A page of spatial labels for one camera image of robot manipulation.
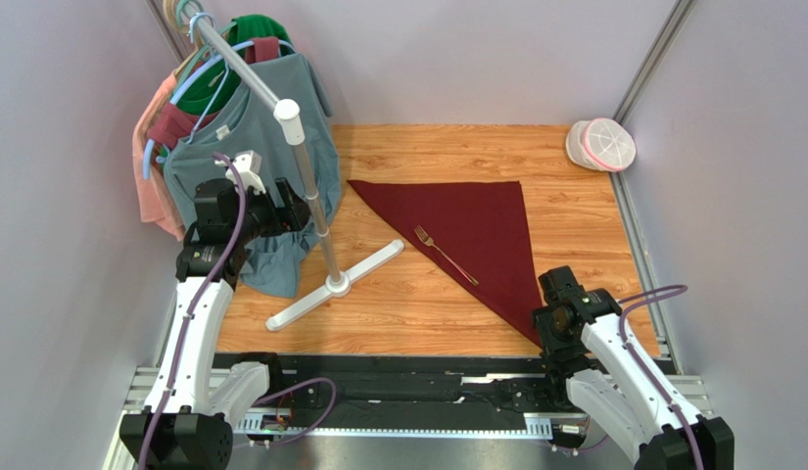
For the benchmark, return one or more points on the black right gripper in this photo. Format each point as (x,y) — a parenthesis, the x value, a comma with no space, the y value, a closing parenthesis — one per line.
(561,285)

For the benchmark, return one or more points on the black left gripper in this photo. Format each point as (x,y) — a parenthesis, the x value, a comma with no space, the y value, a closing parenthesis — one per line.
(293,216)

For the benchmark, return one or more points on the dark red cloth napkin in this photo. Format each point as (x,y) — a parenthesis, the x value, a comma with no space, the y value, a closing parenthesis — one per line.
(482,226)

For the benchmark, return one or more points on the gold metal fork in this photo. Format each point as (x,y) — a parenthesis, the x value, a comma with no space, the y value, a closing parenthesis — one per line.
(428,241)

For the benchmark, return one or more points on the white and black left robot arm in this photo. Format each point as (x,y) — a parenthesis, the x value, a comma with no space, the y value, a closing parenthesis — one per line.
(183,424)

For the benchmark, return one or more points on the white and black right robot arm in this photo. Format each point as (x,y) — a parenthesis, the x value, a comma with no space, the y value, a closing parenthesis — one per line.
(596,363)

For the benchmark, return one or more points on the silver and white clothes rack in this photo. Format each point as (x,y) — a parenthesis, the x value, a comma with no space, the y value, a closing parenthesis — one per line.
(287,113)

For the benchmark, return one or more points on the pink t-shirt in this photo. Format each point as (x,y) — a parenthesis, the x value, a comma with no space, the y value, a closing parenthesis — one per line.
(156,205)

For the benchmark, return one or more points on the dark red t-shirt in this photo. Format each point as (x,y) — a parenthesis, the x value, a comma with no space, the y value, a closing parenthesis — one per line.
(174,123)

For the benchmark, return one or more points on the green t-shirt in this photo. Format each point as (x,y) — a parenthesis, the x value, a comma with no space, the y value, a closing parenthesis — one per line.
(242,29)

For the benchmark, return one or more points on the white and pink mesh bag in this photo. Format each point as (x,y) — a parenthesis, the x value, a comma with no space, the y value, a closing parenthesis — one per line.
(600,144)

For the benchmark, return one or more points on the light blue clothes hanger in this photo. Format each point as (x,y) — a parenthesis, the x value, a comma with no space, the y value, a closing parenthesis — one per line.
(203,56)

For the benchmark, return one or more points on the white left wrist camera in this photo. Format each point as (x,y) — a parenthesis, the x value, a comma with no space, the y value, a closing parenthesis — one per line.
(244,171)

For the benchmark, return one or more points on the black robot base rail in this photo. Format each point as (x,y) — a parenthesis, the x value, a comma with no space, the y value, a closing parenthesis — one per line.
(399,395)

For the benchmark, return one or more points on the aluminium frame post right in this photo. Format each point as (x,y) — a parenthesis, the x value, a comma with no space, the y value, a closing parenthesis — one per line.
(657,51)

